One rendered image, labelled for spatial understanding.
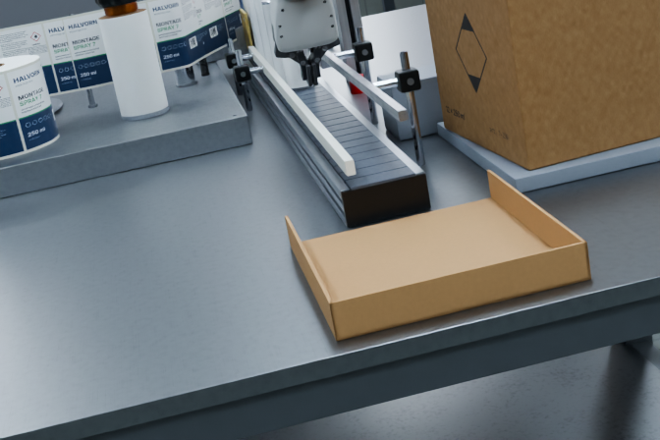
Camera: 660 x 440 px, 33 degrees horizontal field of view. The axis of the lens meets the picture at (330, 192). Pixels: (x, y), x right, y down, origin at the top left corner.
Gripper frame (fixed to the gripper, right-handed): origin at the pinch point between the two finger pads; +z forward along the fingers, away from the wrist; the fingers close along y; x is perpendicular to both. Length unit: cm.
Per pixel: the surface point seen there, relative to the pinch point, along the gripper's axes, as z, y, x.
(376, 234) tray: -8, 3, 54
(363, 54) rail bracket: -0.9, -9.2, -0.4
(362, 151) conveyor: -5.2, -0.7, 32.9
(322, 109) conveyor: 5.5, -0.7, 3.4
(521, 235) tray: -12, -11, 65
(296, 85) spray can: 11.1, 0.6, -15.1
